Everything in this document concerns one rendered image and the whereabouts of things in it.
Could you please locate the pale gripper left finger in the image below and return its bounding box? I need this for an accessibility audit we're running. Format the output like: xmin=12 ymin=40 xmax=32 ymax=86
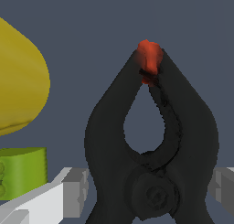
xmin=0 ymin=166 xmax=90 ymax=224

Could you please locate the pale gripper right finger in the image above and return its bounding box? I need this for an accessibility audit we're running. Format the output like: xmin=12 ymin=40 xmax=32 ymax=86
xmin=207 ymin=166 xmax=234 ymax=217

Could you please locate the green cylindrical object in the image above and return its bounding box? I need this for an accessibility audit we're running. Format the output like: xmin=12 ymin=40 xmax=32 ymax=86
xmin=0 ymin=146 xmax=49 ymax=201

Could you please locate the yellow rounded object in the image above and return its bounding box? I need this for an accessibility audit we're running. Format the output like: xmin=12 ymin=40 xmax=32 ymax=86
xmin=0 ymin=17 xmax=51 ymax=137

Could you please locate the black clamp with red tip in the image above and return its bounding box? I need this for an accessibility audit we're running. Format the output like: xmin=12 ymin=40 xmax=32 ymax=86
xmin=84 ymin=39 xmax=219 ymax=224

